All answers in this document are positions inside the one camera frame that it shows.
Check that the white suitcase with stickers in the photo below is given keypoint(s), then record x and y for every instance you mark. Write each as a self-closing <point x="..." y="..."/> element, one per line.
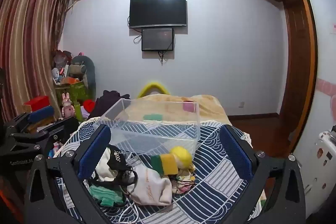
<point x="324" y="161"/>

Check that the blue patterned blanket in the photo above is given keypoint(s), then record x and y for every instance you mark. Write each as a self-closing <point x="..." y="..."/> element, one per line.
<point x="218" y="187"/>

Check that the white sliding wardrobe door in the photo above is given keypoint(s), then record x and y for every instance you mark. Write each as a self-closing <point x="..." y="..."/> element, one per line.
<point x="324" y="43"/>

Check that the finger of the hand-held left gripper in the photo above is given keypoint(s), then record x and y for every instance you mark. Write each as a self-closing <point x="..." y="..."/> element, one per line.
<point x="64" y="130"/>
<point x="40" y="113"/>

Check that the yellow blanket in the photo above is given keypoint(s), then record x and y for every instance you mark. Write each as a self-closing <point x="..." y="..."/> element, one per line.
<point x="168" y="106"/>

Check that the pink bunny toy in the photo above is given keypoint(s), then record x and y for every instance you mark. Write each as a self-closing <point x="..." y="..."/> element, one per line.
<point x="67" y="107"/>

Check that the white wall socket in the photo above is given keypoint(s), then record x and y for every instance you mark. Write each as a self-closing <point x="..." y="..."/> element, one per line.
<point x="242" y="104"/>

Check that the wooden door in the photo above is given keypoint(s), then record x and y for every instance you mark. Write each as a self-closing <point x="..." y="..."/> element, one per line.
<point x="296" y="69"/>

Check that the red hat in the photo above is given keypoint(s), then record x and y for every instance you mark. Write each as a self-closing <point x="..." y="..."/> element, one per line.
<point x="89" y="105"/>

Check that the black lace cloth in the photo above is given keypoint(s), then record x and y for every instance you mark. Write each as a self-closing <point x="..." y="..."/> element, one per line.
<point x="118" y="158"/>

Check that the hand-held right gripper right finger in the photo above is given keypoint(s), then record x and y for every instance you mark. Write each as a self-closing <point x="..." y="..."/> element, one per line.
<point x="236" y="154"/>

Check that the dark clothing pile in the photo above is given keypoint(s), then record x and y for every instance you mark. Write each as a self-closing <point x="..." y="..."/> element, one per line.
<point x="110" y="100"/>

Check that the cream white cloth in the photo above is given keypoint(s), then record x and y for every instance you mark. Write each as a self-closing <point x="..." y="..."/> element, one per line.
<point x="103" y="169"/>

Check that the green patterned box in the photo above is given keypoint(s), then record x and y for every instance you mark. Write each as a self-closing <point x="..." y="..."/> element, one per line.
<point x="74" y="94"/>

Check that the black wall television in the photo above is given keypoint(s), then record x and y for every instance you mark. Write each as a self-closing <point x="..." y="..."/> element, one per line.
<point x="158" y="11"/>

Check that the pink sponge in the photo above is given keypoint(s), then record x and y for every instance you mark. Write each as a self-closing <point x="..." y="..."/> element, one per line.
<point x="189" y="107"/>

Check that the clear plastic box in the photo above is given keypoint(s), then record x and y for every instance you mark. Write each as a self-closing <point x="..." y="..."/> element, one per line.
<point x="157" y="134"/>

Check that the pile of toys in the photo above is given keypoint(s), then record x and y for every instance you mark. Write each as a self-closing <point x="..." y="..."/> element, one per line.
<point x="61" y="66"/>

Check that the yellow and green sponge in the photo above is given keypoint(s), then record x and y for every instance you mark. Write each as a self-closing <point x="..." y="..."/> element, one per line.
<point x="168" y="163"/>

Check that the floral cloth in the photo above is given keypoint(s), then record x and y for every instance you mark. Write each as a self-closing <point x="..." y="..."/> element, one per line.
<point x="183" y="179"/>

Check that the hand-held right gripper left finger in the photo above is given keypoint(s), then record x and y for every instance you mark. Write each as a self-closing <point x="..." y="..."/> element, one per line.
<point x="94" y="154"/>

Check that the yellow plush ball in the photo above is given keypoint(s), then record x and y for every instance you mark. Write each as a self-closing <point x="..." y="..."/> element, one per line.
<point x="181" y="156"/>

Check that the green knitted cloth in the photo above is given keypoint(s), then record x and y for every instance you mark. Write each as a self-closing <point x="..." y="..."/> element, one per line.
<point x="105" y="195"/>

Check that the yellow curved cushion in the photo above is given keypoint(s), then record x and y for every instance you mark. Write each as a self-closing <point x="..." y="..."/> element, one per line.
<point x="152" y="85"/>

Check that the striped red curtain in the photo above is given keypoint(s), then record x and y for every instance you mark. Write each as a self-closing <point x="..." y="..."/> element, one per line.
<point x="29" y="43"/>

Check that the green bottle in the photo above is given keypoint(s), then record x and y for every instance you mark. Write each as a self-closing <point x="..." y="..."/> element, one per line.
<point x="78" y="111"/>

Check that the red box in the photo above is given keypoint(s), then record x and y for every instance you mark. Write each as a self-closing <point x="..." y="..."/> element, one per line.
<point x="36" y="103"/>

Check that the small black monitor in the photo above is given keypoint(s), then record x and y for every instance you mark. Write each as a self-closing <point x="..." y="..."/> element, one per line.
<point x="157" y="39"/>

